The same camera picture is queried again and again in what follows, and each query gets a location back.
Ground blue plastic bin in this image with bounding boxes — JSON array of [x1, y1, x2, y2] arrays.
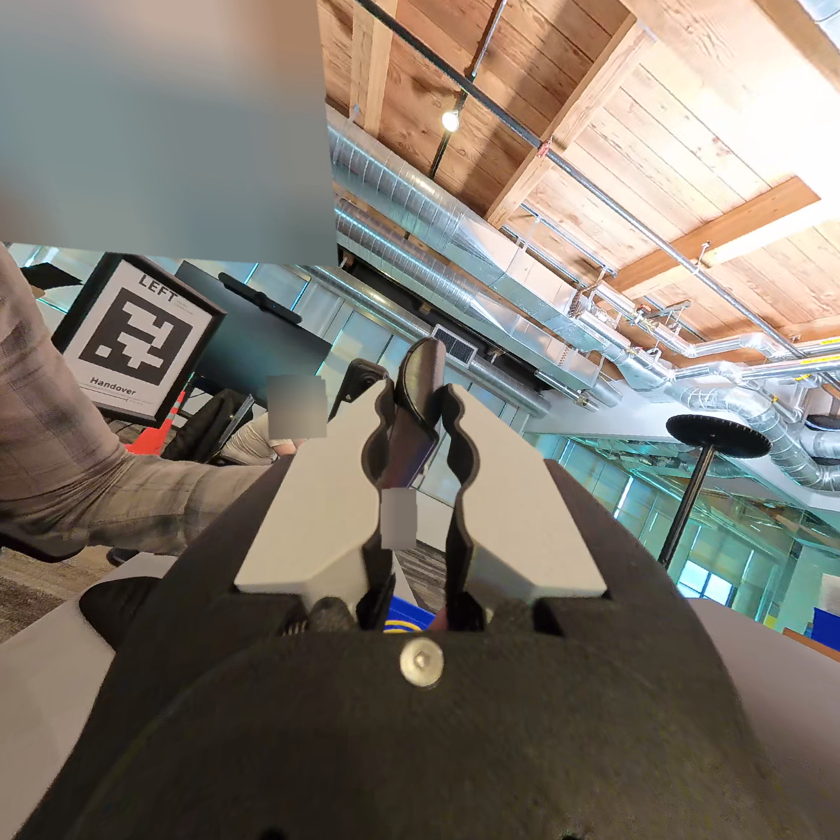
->
[[392, 598, 445, 635]]

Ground black video bar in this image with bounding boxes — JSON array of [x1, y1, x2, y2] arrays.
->
[[217, 273, 303, 325]]

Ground black wall screen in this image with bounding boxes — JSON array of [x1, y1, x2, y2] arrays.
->
[[175, 260, 336, 408]]

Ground framed tag poster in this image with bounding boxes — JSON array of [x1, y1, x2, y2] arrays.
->
[[50, 254, 227, 427]]

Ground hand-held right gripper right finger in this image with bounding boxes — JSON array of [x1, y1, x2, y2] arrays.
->
[[440, 385, 607, 618]]

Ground person's left forearm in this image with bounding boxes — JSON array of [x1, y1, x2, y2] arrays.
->
[[0, 243, 277, 563]]

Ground black office chair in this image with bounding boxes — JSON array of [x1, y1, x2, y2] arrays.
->
[[158, 390, 257, 463]]

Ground ceiling air vent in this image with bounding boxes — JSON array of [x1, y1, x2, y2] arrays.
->
[[431, 326, 480, 368]]

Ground orange traffic cone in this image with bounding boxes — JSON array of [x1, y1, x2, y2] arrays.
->
[[125, 390, 191, 458]]

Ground black remote control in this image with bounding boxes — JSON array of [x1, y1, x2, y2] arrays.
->
[[381, 338, 454, 526]]

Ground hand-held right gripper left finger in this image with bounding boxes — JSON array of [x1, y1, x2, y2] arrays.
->
[[237, 385, 401, 618]]

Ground silver ceiling duct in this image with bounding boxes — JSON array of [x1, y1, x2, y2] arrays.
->
[[326, 112, 840, 493]]

